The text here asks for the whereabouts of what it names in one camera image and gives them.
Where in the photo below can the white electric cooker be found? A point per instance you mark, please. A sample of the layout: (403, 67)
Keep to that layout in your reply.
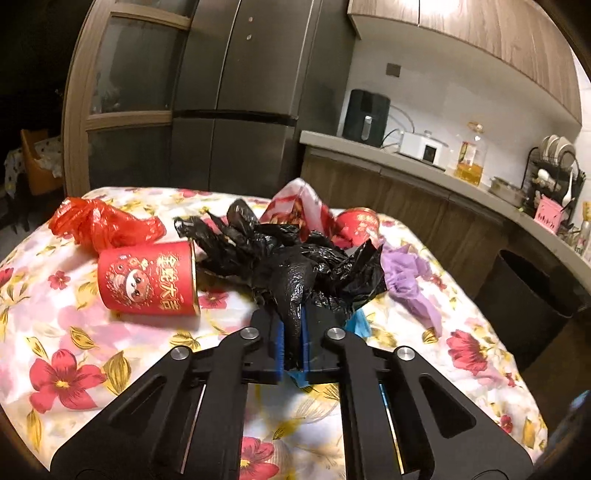
(422, 147)

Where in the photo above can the purple plastic bag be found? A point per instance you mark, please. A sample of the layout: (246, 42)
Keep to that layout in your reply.
(406, 277)

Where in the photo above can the dark wall socket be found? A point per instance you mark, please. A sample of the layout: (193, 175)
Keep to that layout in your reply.
(393, 69)

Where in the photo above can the red and white plastic bag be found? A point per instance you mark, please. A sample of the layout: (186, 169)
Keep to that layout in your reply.
(295, 203)

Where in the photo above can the blue plastic bag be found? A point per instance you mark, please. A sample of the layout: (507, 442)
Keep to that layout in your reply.
(362, 325)

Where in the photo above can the kitchen counter with wooden cabinets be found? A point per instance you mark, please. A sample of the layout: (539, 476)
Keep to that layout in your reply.
(415, 194)

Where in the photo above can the floral tablecloth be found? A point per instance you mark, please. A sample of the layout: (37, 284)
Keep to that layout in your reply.
(60, 332)

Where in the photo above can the pink utensil holder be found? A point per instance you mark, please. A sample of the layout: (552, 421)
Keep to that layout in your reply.
(549, 214)

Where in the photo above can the black air fryer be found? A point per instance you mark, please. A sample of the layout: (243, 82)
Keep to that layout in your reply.
(364, 115)

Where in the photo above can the orange chair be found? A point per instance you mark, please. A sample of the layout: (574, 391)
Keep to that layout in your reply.
(39, 170)

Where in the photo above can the cooking oil bottle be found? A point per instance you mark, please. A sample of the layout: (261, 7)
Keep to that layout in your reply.
(471, 170)

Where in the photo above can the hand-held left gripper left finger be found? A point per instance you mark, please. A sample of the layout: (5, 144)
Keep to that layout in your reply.
(277, 353)

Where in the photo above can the black dish rack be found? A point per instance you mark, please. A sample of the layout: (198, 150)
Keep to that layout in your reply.
(535, 184)

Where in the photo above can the metal basin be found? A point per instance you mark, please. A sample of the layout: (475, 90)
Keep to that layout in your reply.
(505, 189)

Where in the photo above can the red paper cup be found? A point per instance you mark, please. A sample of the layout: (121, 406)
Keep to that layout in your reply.
(147, 281)
(358, 226)

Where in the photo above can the wooden glass door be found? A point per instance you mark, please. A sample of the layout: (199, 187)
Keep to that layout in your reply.
(74, 115)

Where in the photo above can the black trash bin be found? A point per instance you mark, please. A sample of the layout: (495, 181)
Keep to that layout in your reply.
(517, 300)

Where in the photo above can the wooden upper cabinets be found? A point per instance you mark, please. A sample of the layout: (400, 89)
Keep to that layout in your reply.
(485, 32)

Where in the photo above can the grey refrigerator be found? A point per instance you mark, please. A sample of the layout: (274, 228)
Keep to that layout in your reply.
(249, 92)

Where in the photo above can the black plastic bag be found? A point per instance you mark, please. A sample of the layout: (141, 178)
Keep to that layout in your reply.
(295, 258)

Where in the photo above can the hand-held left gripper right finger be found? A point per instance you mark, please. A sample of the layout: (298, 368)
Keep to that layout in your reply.
(304, 350)

